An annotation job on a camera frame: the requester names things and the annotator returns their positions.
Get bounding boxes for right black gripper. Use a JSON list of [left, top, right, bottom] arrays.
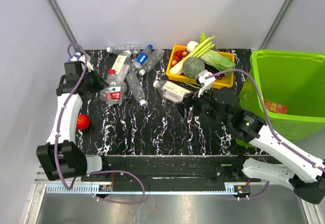
[[173, 82, 230, 125]]

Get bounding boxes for tea label clear bottle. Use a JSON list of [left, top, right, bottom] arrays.
[[153, 80, 192, 103]]

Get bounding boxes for red label bottle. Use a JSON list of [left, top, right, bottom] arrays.
[[105, 69, 121, 105]]

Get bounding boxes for orange label bottle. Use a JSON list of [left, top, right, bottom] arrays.
[[264, 100, 287, 114]]

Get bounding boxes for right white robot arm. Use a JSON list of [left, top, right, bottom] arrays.
[[175, 88, 324, 204]]

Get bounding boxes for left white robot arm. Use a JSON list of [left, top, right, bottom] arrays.
[[36, 60, 110, 181]]

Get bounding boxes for green plastic bin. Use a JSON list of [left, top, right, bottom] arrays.
[[239, 50, 324, 143]]

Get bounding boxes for clear bottle left horizontal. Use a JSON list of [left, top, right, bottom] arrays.
[[100, 82, 127, 105]]

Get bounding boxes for white radish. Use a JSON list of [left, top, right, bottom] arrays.
[[170, 56, 189, 75]]

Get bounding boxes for beige label clear bottle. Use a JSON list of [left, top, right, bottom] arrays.
[[112, 50, 132, 82]]

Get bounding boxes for green netted melon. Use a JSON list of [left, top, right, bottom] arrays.
[[182, 57, 205, 79]]

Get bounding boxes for dark grape bunch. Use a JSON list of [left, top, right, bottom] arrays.
[[205, 64, 225, 80]]

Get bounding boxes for red tomato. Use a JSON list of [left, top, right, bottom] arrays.
[[76, 114, 91, 130]]

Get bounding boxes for clear bottle center diagonal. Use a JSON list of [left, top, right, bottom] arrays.
[[126, 73, 147, 107]]

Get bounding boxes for yellow plastic tray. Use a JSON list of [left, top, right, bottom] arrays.
[[166, 45, 235, 89]]

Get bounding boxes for red strawberries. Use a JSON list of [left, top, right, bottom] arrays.
[[171, 50, 188, 66]]

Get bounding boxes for black marble mat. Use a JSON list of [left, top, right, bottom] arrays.
[[75, 49, 264, 155]]

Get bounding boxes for Pepsi bottle on table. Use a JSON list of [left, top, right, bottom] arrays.
[[129, 45, 153, 74]]

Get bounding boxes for napa cabbage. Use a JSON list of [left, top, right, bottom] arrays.
[[200, 49, 236, 72]]

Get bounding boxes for clear bottle at back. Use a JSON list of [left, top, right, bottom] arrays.
[[106, 44, 142, 54]]

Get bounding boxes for clear crushed bottle right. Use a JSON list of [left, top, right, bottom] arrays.
[[139, 49, 165, 76]]

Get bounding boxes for white mushroom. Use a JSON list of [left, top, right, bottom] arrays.
[[186, 41, 198, 53]]

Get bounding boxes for celery stalks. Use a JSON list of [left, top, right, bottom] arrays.
[[188, 33, 215, 58]]

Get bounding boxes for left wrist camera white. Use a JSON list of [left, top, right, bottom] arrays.
[[70, 54, 94, 72]]

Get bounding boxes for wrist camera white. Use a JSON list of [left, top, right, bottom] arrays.
[[70, 54, 94, 72], [195, 70, 215, 98]]

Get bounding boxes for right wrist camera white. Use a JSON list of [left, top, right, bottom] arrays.
[[195, 70, 215, 98]]

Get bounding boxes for Pepsi bottle by wall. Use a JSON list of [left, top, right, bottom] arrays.
[[71, 52, 82, 60]]

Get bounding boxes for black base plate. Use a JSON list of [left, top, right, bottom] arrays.
[[83, 154, 262, 186]]

